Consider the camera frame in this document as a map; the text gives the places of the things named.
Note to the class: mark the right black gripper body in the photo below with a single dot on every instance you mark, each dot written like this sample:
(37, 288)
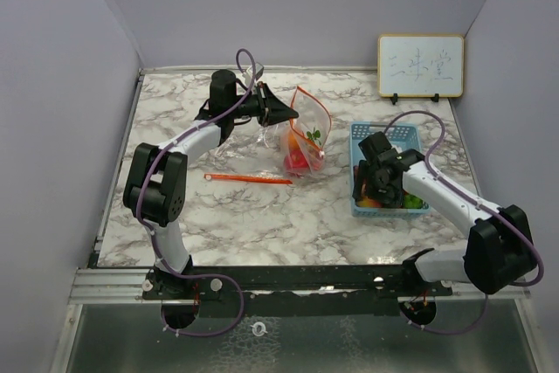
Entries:
(388, 193)

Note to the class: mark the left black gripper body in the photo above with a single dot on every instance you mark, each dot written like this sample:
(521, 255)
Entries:
(248, 107)

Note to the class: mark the yellow pink peach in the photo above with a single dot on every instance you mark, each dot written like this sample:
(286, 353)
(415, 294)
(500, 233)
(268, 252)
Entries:
(366, 202)

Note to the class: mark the orange fruit with leaves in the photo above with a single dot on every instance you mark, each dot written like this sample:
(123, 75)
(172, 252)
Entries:
(310, 139)

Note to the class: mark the clear bag orange zipper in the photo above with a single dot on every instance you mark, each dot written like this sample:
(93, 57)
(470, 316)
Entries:
(299, 127)

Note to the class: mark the red apple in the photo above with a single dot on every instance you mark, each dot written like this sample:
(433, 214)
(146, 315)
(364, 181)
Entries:
(295, 163)

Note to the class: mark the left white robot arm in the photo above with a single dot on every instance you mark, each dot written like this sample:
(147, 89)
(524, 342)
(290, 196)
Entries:
(156, 185)

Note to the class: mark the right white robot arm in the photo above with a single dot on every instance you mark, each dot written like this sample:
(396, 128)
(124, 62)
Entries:
(499, 248)

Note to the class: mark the blue plastic basket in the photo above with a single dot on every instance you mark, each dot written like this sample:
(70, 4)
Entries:
(401, 137)

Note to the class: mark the green grape bunch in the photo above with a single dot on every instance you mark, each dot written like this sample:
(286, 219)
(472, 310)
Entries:
(412, 202)

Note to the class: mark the small framed whiteboard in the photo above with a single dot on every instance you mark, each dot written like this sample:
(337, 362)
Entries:
(427, 66)

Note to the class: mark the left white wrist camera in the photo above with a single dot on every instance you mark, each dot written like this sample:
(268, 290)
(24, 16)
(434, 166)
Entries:
(254, 71)

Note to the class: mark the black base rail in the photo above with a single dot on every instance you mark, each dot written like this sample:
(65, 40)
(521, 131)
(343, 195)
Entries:
(288, 291)

